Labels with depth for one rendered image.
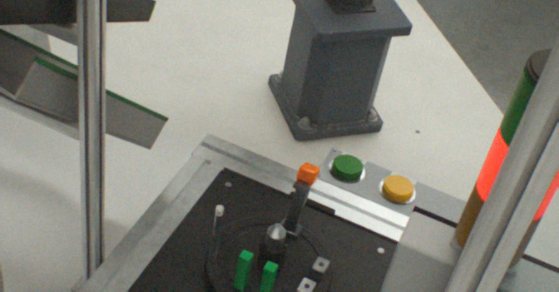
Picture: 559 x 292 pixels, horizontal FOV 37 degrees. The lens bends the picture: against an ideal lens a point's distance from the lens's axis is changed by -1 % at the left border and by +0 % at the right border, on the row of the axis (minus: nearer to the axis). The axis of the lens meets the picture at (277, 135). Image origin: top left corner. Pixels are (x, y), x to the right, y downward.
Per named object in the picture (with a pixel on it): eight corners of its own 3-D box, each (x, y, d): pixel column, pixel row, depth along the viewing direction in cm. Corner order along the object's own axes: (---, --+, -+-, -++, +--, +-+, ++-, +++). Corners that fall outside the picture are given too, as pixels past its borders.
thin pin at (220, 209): (210, 256, 90) (218, 203, 84) (217, 259, 90) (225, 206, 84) (207, 261, 89) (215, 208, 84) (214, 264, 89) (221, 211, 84)
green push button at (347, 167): (336, 160, 110) (339, 149, 109) (364, 171, 109) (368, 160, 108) (325, 178, 107) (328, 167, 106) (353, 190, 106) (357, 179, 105)
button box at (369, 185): (324, 176, 115) (332, 144, 111) (467, 237, 110) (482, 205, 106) (304, 208, 110) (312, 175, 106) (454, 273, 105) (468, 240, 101)
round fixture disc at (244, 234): (239, 210, 98) (240, 198, 97) (348, 257, 95) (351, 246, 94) (180, 292, 88) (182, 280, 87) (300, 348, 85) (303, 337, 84)
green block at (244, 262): (238, 279, 88) (243, 249, 85) (248, 284, 88) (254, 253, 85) (233, 287, 87) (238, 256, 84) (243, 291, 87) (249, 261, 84)
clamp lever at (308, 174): (285, 220, 95) (304, 160, 92) (301, 226, 94) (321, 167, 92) (274, 230, 91) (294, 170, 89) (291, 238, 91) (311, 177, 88)
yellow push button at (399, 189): (386, 180, 108) (389, 169, 107) (414, 192, 108) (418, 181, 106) (376, 199, 106) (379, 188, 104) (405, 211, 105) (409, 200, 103)
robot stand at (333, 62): (348, 74, 140) (374, -29, 127) (383, 131, 130) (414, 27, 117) (266, 81, 135) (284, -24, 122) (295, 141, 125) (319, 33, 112)
